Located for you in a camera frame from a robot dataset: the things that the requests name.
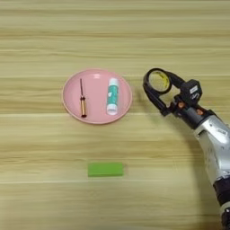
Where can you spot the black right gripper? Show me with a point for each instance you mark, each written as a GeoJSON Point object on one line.
{"type": "Point", "coordinates": [191, 115]}

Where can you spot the green rectangular block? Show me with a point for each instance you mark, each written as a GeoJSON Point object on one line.
{"type": "Point", "coordinates": [105, 169]}

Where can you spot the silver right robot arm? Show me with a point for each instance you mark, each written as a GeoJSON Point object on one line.
{"type": "Point", "coordinates": [214, 143]}

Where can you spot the white and teal glue stick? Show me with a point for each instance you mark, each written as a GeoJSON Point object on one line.
{"type": "Point", "coordinates": [113, 95]}

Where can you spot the pink round plate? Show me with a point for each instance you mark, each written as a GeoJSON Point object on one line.
{"type": "Point", "coordinates": [95, 90]}

